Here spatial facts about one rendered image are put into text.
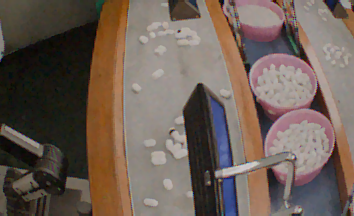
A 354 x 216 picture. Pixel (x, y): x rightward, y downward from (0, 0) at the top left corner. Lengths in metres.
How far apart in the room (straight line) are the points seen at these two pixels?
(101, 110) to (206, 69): 0.33
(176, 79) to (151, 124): 0.18
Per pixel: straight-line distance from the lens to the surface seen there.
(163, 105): 1.68
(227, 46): 1.82
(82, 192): 1.86
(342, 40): 2.00
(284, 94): 1.67
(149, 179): 1.49
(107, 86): 1.75
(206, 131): 1.04
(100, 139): 1.59
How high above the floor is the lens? 1.83
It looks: 41 degrees down
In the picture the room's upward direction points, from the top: 11 degrees counter-clockwise
